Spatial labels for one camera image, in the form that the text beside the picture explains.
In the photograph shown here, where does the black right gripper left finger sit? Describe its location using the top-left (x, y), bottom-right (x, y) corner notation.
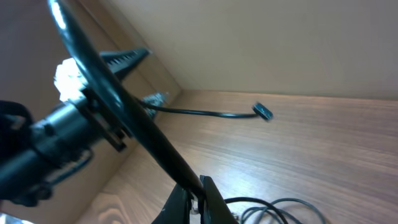
top-left (152, 184), bottom-right (192, 224)

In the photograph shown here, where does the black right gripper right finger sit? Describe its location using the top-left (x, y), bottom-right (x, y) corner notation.
top-left (200, 175), bottom-right (238, 224)

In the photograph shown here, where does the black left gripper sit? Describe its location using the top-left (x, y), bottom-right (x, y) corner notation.
top-left (70, 47), bottom-right (150, 152)

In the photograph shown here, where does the black usb cable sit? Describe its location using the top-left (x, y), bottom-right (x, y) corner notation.
top-left (47, 0), bottom-right (274, 200)

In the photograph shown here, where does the black cable gold plug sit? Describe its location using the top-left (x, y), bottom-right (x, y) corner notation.
top-left (224, 197), bottom-right (326, 224)

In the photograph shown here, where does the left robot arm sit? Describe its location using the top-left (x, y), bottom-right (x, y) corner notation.
top-left (1, 58), bottom-right (126, 207)

